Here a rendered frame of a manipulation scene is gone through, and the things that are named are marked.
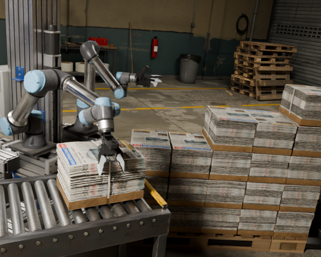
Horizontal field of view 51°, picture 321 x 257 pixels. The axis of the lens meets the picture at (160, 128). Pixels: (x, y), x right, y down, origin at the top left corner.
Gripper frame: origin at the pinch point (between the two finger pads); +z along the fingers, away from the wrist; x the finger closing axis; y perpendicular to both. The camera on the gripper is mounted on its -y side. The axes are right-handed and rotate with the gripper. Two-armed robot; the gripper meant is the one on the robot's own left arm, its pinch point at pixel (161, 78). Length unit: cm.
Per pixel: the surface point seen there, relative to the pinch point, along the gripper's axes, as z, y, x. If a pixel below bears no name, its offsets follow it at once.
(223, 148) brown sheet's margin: 49, 33, 42
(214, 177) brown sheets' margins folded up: 46, 55, 46
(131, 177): -8, 15, 116
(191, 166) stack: 29, 48, 46
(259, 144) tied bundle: 74, 28, 39
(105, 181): -19, 14, 122
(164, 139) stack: 7.3, 37.2, 29.7
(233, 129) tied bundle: 54, 18, 39
